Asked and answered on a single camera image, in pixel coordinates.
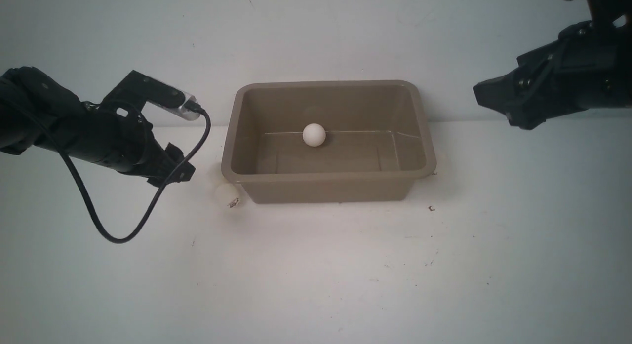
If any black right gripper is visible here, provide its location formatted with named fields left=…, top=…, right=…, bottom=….
left=473, top=21, right=631, bottom=130

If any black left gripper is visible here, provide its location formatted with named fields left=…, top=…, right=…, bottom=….
left=74, top=103, right=196, bottom=188

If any white ball with black logo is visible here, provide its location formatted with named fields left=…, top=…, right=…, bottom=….
left=213, top=183, right=241, bottom=209

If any plain white table-tennis ball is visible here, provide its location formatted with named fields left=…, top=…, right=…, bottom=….
left=302, top=123, right=326, bottom=148

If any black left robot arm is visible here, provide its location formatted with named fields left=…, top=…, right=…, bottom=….
left=1, top=67, right=201, bottom=187

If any tan plastic bin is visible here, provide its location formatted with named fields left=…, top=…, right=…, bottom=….
left=221, top=79, right=436, bottom=204

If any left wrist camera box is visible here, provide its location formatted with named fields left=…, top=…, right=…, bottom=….
left=101, top=70, right=201, bottom=121

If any black left camera cable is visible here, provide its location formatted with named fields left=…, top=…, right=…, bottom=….
left=10, top=102, right=212, bottom=244

